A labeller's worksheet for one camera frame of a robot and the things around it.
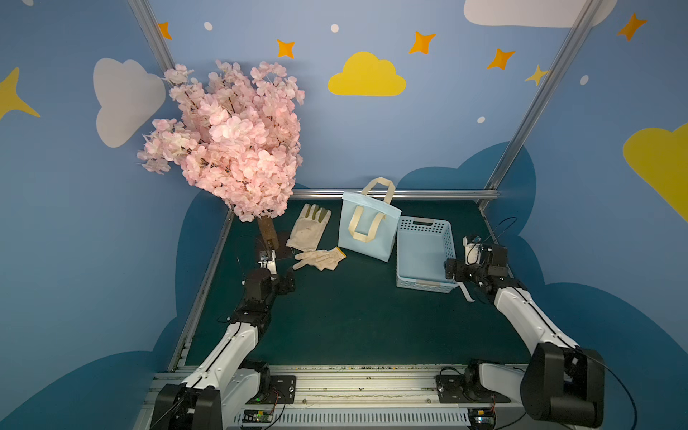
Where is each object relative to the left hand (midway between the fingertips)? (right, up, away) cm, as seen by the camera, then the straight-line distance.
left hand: (277, 266), depth 86 cm
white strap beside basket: (+63, -9, +2) cm, 63 cm away
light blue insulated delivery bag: (+30, +13, +2) cm, 33 cm away
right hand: (+63, +1, +3) cm, 63 cm away
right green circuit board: (+60, -40, -13) cm, 74 cm away
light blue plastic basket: (+55, +5, +23) cm, 60 cm away
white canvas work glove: (+7, +11, +25) cm, 28 cm away
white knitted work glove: (+15, 0, +15) cm, 21 cm away
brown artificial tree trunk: (-6, +11, +10) cm, 16 cm away
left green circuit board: (-1, -39, -15) cm, 42 cm away
